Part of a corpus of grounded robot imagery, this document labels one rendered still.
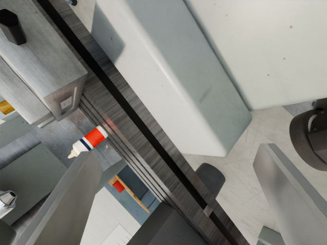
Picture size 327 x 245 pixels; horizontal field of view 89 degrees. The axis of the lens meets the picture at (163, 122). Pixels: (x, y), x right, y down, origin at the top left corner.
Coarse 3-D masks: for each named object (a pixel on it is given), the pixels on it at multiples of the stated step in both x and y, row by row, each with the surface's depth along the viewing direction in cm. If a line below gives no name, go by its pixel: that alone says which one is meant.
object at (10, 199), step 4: (4, 192) 33; (8, 192) 33; (12, 192) 34; (0, 196) 32; (4, 196) 32; (8, 196) 33; (12, 196) 33; (16, 196) 34; (4, 200) 32; (8, 200) 33; (12, 200) 33; (8, 204) 33; (12, 204) 33
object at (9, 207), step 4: (0, 192) 33; (0, 200) 32; (0, 204) 31; (4, 204) 32; (0, 208) 31; (4, 208) 32; (8, 208) 32; (12, 208) 33; (0, 212) 31; (4, 212) 32; (0, 216) 32
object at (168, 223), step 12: (156, 216) 51; (168, 216) 46; (180, 216) 47; (144, 228) 51; (156, 228) 46; (168, 228) 45; (180, 228) 46; (192, 228) 48; (132, 240) 50; (144, 240) 45; (156, 240) 43; (168, 240) 44; (180, 240) 46; (192, 240) 47
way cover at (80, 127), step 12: (72, 120) 67; (84, 120) 66; (36, 132) 66; (48, 132) 67; (60, 132) 67; (72, 132) 68; (84, 132) 68; (48, 144) 67; (60, 144) 68; (72, 144) 68; (108, 144) 68; (60, 156) 69; (96, 156) 71; (108, 156) 70; (120, 156) 70
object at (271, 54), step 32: (192, 0) 28; (224, 0) 25; (256, 0) 22; (288, 0) 20; (320, 0) 19; (224, 32) 28; (256, 32) 25; (288, 32) 22; (320, 32) 20; (224, 64) 31; (256, 64) 27; (288, 64) 24; (320, 64) 22; (256, 96) 31; (288, 96) 27; (320, 96) 24
